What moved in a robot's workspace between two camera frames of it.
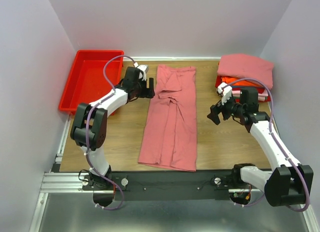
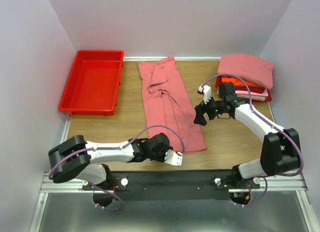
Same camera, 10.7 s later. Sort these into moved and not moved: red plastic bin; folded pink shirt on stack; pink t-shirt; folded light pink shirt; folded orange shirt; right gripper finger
Moved: pink t-shirt; right gripper finger
Not moved: folded pink shirt on stack; red plastic bin; folded light pink shirt; folded orange shirt
